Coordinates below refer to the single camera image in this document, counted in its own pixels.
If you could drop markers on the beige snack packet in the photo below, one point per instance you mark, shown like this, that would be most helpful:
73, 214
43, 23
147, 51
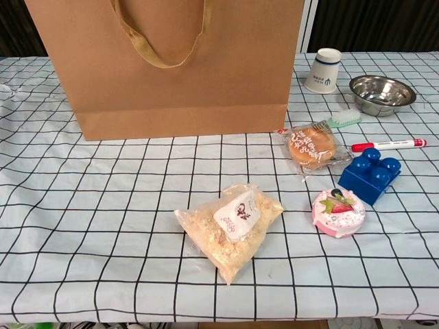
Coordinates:
209, 219

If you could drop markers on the packaged pastry snack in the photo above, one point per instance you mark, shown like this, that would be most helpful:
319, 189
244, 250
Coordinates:
312, 147

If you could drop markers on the pink toy strawberry cake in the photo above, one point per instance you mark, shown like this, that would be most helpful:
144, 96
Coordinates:
339, 216

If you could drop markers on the brown paper shopping bag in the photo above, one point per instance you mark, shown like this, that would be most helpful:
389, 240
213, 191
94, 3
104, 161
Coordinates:
223, 85

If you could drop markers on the white black-checked tablecloth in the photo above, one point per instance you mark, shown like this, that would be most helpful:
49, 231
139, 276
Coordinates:
103, 205

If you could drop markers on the white paper cup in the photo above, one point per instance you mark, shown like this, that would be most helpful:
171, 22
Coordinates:
322, 75

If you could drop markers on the blue toy building block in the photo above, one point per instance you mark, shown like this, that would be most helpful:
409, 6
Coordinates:
367, 178

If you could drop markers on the red and white marker pen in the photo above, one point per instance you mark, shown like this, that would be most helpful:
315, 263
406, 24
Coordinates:
387, 145

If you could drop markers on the stainless steel bowl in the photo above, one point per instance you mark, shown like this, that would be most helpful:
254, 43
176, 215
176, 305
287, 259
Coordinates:
382, 94

